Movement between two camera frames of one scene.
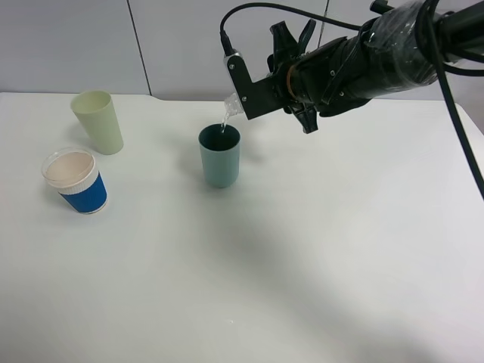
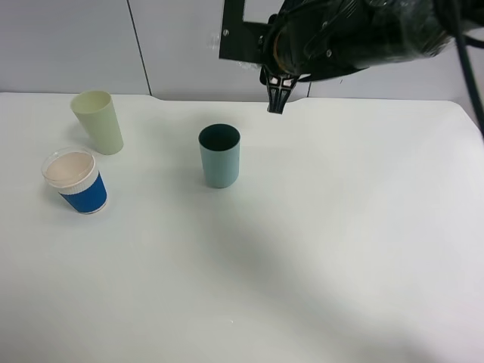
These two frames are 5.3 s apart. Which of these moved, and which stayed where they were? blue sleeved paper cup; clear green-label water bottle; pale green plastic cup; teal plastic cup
Moved: clear green-label water bottle
Stayed: teal plastic cup; pale green plastic cup; blue sleeved paper cup
